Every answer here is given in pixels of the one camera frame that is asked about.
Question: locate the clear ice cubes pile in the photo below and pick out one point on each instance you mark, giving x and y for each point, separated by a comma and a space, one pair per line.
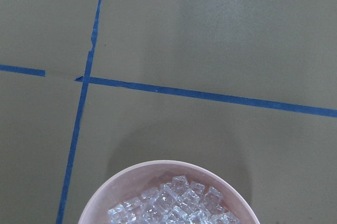
177, 201

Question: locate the pink bowl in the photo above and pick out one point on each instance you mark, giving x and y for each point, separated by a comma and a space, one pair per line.
131, 181

